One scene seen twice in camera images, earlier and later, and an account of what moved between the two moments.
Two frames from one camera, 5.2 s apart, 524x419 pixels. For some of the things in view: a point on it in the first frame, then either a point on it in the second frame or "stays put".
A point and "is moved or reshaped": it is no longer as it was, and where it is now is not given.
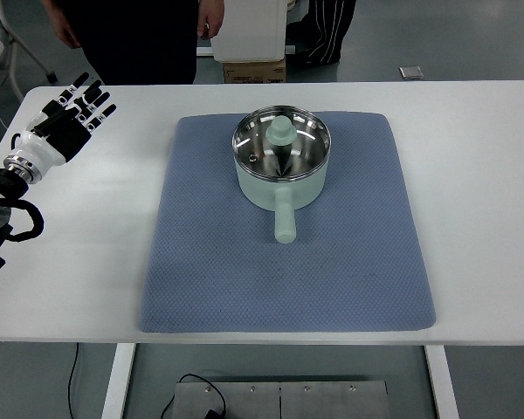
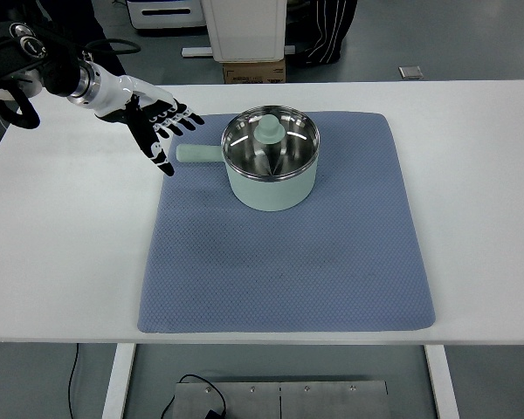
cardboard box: x=255 y=72 stays put
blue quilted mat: x=355 y=264 stays put
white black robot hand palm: x=50 y=141 -> x=125 y=99
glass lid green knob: x=281 y=142 is moved or reshaped
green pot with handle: x=283 y=195 -> x=267 y=196
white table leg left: x=113 y=408 stays put
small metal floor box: x=410 y=72 stays put
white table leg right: x=443 y=382 stays put
